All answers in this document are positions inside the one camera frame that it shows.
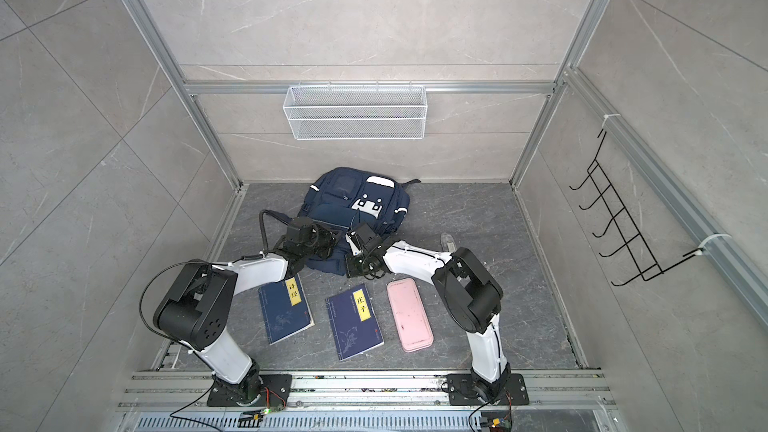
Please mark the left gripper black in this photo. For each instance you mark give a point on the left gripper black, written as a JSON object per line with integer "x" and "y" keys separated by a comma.
{"x": 333, "y": 237}

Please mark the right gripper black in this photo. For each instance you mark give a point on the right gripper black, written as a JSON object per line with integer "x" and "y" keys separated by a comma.
{"x": 350, "y": 269}

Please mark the navy blue student backpack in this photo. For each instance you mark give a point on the navy blue student backpack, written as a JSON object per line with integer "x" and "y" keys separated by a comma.
{"x": 344, "y": 197}

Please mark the purple book yellow label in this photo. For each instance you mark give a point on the purple book yellow label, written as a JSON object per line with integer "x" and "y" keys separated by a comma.
{"x": 353, "y": 322}

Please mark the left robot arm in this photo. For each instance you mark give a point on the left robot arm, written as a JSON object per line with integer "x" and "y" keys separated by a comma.
{"x": 195, "y": 309}

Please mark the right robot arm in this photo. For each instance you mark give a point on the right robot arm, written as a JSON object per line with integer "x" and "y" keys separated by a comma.
{"x": 469, "y": 293}

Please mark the blue book yellow label left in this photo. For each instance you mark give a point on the blue book yellow label left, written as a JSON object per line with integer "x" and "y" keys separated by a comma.
{"x": 285, "y": 309}

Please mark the small clear plastic object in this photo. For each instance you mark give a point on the small clear plastic object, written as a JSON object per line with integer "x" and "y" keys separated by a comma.
{"x": 448, "y": 243}

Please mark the pink pencil case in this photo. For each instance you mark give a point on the pink pencil case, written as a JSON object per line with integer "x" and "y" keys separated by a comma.
{"x": 411, "y": 321}

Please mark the white wire mesh basket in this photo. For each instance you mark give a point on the white wire mesh basket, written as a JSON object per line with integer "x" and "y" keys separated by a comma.
{"x": 356, "y": 112}

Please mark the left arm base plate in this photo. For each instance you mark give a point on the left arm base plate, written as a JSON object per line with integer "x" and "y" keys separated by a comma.
{"x": 261, "y": 391}

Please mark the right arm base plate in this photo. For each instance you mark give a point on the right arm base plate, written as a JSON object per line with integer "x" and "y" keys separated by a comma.
{"x": 469, "y": 390}

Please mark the aluminium front rail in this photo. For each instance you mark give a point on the aluminium front rail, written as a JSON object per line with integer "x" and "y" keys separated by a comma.
{"x": 428, "y": 400}

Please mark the black wire hook rack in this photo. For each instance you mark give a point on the black wire hook rack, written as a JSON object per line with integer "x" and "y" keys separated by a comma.
{"x": 622, "y": 223}

